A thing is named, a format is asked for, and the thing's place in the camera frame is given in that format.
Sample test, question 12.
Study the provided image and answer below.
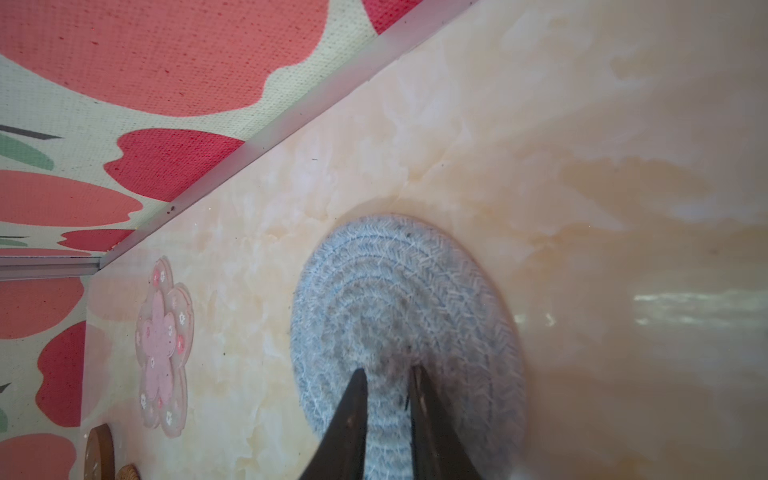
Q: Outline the pink flower coaster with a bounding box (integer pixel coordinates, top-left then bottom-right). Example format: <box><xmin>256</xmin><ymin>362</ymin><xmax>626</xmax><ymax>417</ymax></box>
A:
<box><xmin>134</xmin><ymin>256</ymin><xmax>195</xmax><ymax>438</ymax></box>

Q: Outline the brown wooden round coaster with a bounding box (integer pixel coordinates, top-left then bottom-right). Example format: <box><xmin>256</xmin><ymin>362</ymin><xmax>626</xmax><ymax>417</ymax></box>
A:
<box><xmin>83</xmin><ymin>424</ymin><xmax>116</xmax><ymax>480</ymax></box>

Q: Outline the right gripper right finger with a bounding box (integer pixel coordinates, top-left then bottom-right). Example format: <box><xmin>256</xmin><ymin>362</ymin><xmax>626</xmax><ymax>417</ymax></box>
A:
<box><xmin>408</xmin><ymin>365</ymin><xmax>481</xmax><ymax>480</ymax></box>

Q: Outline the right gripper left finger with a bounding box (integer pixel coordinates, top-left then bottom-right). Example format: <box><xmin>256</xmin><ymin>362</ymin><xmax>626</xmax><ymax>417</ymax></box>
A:
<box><xmin>300</xmin><ymin>368</ymin><xmax>368</xmax><ymax>480</ymax></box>

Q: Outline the woven rattan round coaster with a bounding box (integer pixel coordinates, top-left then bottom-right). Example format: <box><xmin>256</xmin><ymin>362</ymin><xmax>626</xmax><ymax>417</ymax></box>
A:
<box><xmin>115</xmin><ymin>464</ymin><xmax>141</xmax><ymax>480</ymax></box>

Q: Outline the grey woven round coaster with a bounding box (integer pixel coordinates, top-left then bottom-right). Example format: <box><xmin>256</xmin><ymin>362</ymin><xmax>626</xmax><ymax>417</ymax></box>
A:
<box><xmin>290</xmin><ymin>215</ymin><xmax>526</xmax><ymax>479</ymax></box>

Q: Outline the left corner aluminium post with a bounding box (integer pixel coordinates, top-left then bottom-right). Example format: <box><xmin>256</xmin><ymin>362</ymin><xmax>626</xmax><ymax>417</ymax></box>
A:
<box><xmin>0</xmin><ymin>256</ymin><xmax>100</xmax><ymax>281</ymax></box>

